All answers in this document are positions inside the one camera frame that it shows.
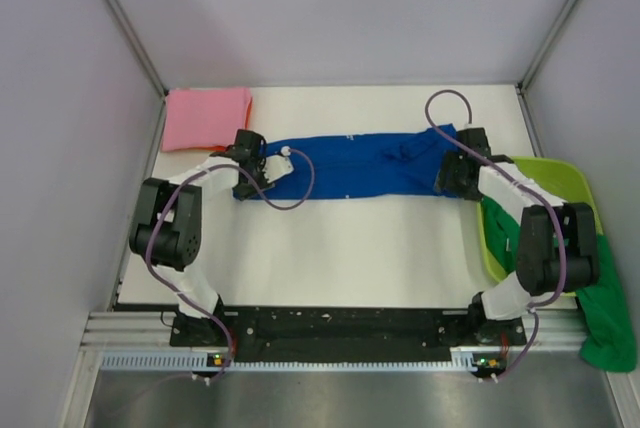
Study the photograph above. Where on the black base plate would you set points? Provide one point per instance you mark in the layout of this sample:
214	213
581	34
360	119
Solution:
268	325

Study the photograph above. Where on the aluminium enclosure frame left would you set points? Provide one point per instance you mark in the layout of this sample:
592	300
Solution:
135	45

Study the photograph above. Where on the grey slotted cable duct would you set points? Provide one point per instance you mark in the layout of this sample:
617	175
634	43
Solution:
202	362

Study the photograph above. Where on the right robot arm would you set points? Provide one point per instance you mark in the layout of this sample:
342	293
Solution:
555	250

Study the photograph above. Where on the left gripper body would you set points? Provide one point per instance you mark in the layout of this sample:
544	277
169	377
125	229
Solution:
247	188

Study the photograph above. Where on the aluminium enclosure frame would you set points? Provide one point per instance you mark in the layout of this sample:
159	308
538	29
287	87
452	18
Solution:
135	45
561	21

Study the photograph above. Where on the green t shirt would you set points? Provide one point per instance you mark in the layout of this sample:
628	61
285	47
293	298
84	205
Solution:
611	343

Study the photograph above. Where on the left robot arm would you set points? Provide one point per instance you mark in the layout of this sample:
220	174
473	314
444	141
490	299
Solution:
167	226

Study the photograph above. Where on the pink folded t shirt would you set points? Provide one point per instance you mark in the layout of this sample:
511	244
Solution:
201	118

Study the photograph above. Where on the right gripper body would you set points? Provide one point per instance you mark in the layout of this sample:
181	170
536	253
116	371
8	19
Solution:
450	178

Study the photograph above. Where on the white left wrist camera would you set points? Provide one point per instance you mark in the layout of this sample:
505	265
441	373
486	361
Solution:
278	166

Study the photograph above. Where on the aluminium front rail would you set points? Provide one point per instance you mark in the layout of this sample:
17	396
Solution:
559	331

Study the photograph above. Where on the aluminium enclosure frame right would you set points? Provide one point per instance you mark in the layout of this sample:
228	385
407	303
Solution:
561	21

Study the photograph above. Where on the blue t shirt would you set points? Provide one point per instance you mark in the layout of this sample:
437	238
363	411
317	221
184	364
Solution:
361	166

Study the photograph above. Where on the lime green plastic basket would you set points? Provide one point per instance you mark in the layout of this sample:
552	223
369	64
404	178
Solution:
545	183

